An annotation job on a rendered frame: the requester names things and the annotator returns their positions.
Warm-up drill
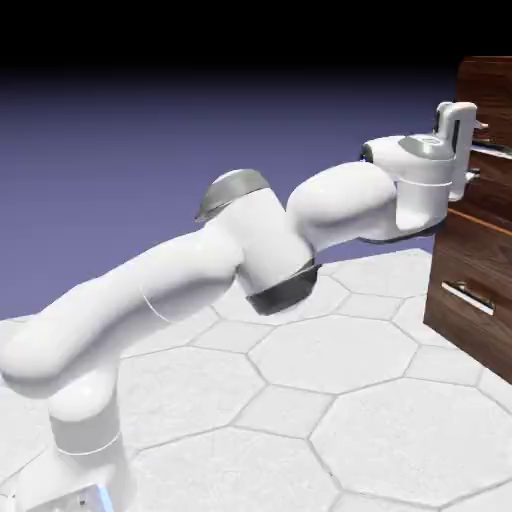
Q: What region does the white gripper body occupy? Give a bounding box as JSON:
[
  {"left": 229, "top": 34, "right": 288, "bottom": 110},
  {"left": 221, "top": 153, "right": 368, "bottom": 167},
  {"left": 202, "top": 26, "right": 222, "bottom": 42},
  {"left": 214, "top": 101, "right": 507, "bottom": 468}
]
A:
[{"left": 447, "top": 101, "right": 479, "bottom": 202}]

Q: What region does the dark wood drawer front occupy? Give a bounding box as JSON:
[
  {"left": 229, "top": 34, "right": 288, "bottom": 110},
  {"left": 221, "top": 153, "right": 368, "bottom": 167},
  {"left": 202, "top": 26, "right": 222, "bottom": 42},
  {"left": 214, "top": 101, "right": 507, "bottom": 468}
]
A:
[
  {"left": 446, "top": 55, "right": 512, "bottom": 235},
  {"left": 422, "top": 209, "right": 512, "bottom": 385}
]

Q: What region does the dark wood cabinet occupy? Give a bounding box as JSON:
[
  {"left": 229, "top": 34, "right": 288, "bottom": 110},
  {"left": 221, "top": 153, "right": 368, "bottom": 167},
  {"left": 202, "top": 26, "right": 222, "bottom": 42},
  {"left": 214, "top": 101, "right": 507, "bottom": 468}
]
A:
[{"left": 422, "top": 55, "right": 512, "bottom": 386}]

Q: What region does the silver drawer handle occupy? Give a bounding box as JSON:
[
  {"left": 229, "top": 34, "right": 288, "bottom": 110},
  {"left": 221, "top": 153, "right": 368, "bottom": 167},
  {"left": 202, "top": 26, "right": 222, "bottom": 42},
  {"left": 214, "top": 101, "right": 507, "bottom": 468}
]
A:
[
  {"left": 440, "top": 279, "right": 496, "bottom": 317},
  {"left": 470, "top": 135, "right": 512, "bottom": 160}
]

